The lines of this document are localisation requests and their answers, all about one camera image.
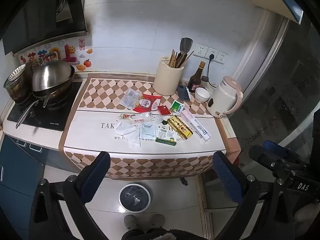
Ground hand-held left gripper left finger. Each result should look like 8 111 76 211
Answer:
29 151 125 240

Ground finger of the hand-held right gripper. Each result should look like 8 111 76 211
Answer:
262 140 308 165
249 145 295 177

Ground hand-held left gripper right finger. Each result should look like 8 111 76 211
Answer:
212 151 298 240

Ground white round bin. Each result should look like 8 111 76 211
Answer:
118 183 151 213

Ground long pink white box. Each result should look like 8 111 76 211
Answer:
180 109 212 143

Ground white teal sachet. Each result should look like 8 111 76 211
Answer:
139 124 156 138

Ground yellow printed box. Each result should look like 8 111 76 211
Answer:
167 115 194 140

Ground green and yellow box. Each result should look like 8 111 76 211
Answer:
155 127 177 146

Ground clear crinkled wrapper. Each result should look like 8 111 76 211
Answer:
135 112 163 124

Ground clear plastic packet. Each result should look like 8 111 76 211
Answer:
120 89 142 110

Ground red snack packet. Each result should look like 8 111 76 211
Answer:
132 93 162 113

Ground green and white box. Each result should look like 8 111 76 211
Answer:
170 99 185 112

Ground person's right forearm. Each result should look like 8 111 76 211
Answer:
294 206 320 230

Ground checkered table mat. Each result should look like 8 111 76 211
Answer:
59 72 242 180

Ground door threshold strip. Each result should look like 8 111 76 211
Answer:
195 174 215 240

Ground glass sliding door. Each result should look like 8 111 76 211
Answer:
240 17 320 170

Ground grey fuzzy slipper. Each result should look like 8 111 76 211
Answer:
124 214 140 230
147 214 166 229

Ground black induction cooktop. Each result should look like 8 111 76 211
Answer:
7 80 84 132

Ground white electric kettle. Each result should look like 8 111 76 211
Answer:
206 76 243 119

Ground blue kitchen cabinet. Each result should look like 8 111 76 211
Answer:
0 134 75 240

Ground person's dark trousers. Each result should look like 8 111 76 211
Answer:
121 227 198 240

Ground white bowl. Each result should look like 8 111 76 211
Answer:
195 87 211 103

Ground black wok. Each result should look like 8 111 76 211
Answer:
32 66 76 108

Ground dark rectangular case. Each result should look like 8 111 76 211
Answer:
177 84 192 101

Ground dark sauce bottle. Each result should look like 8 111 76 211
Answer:
187 61 206 93

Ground steel wok lid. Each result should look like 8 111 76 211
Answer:
32 60 73 92

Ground dark cooking pot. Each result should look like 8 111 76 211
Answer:
7 77 34 104

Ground cream utensil holder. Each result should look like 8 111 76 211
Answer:
153 57 185 96

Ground glass pot lid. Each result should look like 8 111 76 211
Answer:
3 64 27 89

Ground bundle of wooden chopsticks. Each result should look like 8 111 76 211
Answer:
169 49 194 68

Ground dark metal spatula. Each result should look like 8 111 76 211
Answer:
180 37 193 55

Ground black range hood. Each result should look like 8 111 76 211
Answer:
0 0 90 55

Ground frying pan with steel handle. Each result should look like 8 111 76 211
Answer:
15 90 73 129

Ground white wall socket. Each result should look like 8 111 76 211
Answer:
217 51 228 65
206 47 220 62
194 43 209 58

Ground black plug with cable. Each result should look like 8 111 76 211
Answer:
205 54 218 88

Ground colourful wall stickers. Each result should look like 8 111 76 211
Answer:
19 39 94 72

